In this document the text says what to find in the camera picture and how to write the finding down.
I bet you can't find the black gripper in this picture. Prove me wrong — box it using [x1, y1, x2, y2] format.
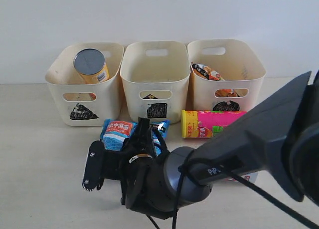
[101, 118, 178, 219]

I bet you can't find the blue instant noodle packet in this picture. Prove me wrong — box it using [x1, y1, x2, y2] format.
[100, 119, 170, 159]

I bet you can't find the purple drink carton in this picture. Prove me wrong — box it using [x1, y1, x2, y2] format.
[143, 94, 158, 100]

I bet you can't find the pink chips can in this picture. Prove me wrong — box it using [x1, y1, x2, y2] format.
[181, 110, 247, 138]

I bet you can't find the orange instant noodle packet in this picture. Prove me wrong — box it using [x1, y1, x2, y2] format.
[191, 62, 239, 98]

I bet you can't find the yellow chips can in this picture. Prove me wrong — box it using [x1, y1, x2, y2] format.
[73, 48, 110, 84]

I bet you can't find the blue white milk carton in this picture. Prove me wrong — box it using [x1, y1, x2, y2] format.
[226, 172, 258, 183]

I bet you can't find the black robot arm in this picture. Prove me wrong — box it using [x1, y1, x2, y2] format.
[99, 73, 319, 219]

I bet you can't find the cream bin square mark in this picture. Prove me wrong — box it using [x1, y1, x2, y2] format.
[120, 41, 190, 124]

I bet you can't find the cream bin triangle mark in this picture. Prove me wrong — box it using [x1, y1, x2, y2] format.
[45, 42, 125, 126]

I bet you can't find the cream bin circle mark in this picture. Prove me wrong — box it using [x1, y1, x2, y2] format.
[187, 39, 266, 111]

